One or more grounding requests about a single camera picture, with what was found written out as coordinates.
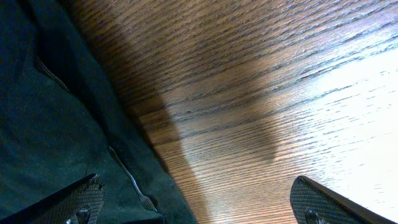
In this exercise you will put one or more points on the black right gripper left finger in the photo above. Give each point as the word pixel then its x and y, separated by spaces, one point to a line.
pixel 80 202

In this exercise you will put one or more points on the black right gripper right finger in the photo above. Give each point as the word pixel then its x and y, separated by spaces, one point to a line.
pixel 313 203

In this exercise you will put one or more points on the dark green shorts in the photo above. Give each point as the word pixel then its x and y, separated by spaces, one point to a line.
pixel 61 121

